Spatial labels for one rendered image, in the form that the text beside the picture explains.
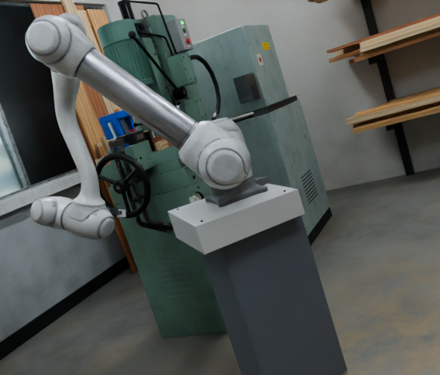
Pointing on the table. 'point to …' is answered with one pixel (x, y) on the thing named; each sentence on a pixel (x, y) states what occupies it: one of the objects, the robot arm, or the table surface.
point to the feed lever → (162, 71)
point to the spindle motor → (124, 49)
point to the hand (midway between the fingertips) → (118, 213)
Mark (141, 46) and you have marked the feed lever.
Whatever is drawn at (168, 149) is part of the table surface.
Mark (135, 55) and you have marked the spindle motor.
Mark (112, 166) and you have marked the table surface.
